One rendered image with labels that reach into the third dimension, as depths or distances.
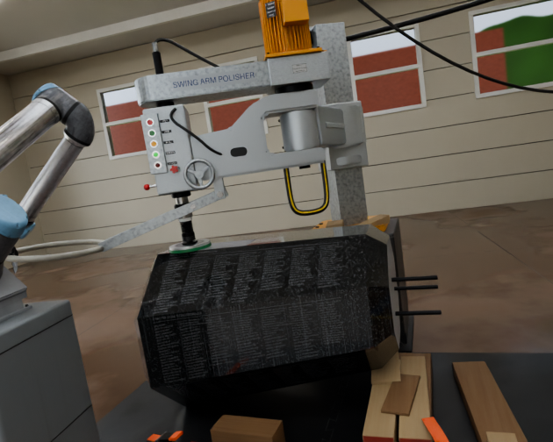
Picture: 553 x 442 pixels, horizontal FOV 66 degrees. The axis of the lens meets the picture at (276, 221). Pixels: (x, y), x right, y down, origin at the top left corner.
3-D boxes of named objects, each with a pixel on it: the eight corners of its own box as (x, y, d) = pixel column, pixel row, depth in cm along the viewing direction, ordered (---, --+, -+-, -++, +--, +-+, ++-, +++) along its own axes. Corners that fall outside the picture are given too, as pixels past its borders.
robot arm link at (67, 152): (110, 119, 187) (30, 236, 199) (83, 101, 183) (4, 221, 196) (103, 122, 176) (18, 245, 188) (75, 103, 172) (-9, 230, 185)
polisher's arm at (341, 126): (325, 151, 306) (319, 116, 303) (372, 143, 290) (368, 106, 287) (280, 155, 240) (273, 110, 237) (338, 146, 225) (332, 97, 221)
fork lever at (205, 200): (228, 194, 233) (225, 186, 232) (228, 196, 214) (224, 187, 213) (111, 246, 229) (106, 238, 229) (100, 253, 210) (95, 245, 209)
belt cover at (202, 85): (321, 95, 236) (317, 63, 234) (332, 85, 211) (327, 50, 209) (145, 118, 227) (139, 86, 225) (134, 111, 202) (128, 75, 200)
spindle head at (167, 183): (231, 188, 234) (218, 106, 229) (231, 189, 213) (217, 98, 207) (165, 198, 231) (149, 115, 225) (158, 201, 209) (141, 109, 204)
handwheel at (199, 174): (218, 186, 216) (212, 156, 214) (217, 187, 206) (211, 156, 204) (188, 190, 214) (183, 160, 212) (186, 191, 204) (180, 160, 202)
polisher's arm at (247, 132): (321, 181, 239) (309, 92, 232) (331, 182, 216) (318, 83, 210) (189, 202, 232) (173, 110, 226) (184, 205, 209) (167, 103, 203)
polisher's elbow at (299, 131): (292, 152, 238) (287, 116, 236) (325, 146, 229) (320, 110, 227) (277, 153, 221) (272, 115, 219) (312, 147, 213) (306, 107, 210)
